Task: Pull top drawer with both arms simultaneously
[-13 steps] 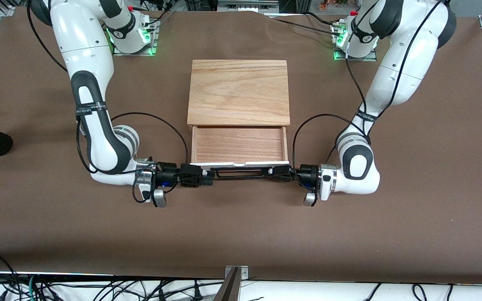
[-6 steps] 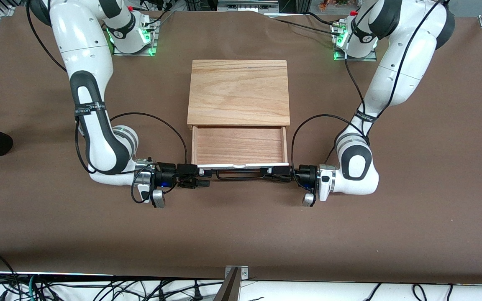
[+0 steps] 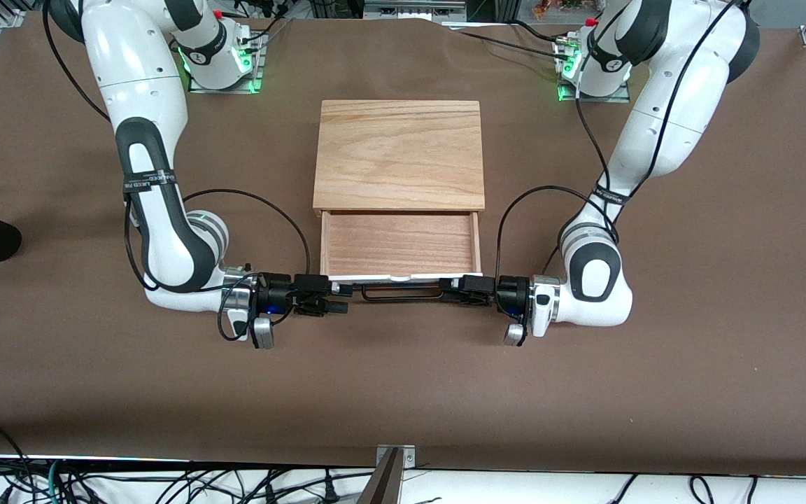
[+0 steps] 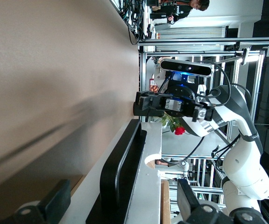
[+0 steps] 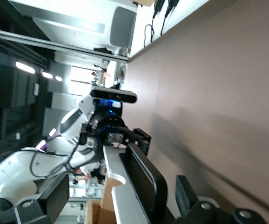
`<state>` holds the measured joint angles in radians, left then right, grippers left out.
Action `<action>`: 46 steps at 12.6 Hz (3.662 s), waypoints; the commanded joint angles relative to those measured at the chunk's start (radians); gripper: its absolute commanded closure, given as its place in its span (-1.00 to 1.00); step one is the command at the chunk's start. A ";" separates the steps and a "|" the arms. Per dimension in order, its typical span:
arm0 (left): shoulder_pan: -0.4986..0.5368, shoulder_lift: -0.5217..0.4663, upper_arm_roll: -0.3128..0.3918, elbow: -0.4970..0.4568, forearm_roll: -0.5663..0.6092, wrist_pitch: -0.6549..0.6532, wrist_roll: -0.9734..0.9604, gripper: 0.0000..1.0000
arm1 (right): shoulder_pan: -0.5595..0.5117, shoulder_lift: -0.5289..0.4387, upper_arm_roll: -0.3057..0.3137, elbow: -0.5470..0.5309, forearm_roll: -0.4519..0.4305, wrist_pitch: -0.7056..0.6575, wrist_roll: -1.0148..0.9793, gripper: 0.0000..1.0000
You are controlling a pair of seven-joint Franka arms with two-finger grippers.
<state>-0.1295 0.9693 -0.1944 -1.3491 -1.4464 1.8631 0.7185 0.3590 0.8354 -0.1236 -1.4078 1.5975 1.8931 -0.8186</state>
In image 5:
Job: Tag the aluminium frame structure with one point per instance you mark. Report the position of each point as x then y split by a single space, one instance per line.
31 40

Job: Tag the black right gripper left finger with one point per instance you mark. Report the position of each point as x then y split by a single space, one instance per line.
52 200

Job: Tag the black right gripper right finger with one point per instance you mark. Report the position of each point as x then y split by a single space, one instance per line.
186 198

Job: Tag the grey padded panel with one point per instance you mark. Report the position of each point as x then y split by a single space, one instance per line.
122 25

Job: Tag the light wooden drawer cabinet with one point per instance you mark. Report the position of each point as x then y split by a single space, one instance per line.
99 214

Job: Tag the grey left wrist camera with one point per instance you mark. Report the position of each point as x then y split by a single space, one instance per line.
113 94

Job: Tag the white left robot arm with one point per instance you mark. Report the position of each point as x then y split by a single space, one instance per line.
13 168

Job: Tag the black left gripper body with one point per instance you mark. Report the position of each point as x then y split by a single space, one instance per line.
111 130

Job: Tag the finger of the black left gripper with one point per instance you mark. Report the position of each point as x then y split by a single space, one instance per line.
142 138
83 135

